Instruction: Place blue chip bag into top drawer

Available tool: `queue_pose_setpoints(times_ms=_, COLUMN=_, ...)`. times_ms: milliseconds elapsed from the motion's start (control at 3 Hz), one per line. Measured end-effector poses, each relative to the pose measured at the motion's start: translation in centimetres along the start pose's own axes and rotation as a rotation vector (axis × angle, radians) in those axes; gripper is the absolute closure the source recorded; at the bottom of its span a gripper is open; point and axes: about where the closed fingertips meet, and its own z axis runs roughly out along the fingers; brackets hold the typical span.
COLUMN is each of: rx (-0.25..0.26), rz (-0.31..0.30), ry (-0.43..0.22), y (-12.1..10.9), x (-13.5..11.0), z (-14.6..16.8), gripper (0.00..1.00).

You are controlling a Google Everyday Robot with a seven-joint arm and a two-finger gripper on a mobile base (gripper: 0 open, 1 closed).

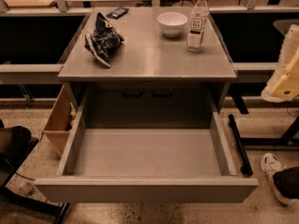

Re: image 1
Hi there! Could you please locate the grey cabinet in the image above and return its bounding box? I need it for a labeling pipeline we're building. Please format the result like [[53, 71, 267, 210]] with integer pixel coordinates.
[[59, 7, 235, 128]]

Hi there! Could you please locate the white sneaker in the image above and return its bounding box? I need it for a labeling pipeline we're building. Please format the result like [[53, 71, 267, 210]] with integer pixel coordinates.
[[260, 152, 297, 206]]

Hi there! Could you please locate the small dark blue packet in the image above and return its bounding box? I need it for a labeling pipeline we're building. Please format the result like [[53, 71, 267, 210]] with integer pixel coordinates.
[[107, 7, 129, 20]]

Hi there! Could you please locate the dark trouser leg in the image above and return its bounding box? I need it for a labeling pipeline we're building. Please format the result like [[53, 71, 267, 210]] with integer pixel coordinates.
[[273, 167, 299, 199]]

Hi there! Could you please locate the white ceramic bowl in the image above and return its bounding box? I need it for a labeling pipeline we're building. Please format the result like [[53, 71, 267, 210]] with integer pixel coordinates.
[[157, 12, 188, 37]]

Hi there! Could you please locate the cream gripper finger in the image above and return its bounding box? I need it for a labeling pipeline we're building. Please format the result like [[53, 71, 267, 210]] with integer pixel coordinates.
[[261, 24, 299, 103]]

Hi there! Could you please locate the brown cardboard box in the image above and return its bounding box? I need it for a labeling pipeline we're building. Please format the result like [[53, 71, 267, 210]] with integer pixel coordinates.
[[43, 85, 78, 156]]

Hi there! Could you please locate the clear plastic water bottle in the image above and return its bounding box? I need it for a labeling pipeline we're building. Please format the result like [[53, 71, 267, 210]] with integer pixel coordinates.
[[187, 0, 209, 52]]

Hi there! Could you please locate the grey open top drawer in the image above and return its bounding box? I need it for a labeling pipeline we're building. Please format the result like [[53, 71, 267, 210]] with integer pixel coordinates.
[[36, 84, 258, 203]]

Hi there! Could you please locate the black bar on floor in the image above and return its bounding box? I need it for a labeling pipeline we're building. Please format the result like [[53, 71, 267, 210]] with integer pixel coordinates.
[[228, 114, 253, 176]]

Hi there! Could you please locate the black chair at left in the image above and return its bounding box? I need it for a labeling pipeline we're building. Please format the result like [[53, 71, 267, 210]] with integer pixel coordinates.
[[0, 124, 69, 224]]

